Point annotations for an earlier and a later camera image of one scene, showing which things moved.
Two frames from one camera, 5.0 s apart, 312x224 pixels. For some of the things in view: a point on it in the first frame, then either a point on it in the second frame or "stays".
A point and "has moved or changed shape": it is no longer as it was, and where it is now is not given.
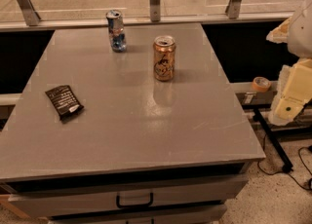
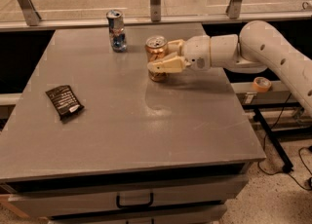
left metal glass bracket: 27,8 stays
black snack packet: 64,102 stays
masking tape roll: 261,84 stays
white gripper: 302,33 to 197,53
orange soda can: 164,57 has moved or changed shape
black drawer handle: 136,205 stays
